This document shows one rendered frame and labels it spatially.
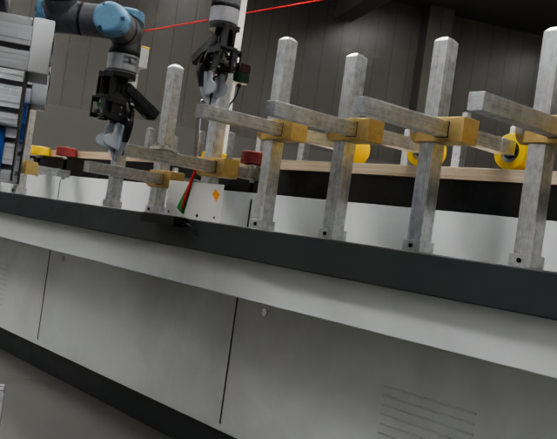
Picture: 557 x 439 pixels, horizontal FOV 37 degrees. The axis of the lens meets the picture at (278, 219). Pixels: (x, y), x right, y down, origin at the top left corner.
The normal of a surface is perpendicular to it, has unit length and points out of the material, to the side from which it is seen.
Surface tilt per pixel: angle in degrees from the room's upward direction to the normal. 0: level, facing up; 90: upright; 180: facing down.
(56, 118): 90
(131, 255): 90
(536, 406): 90
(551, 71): 90
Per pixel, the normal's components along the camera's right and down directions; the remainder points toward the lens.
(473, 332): -0.76, -0.11
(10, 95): 0.28, 0.03
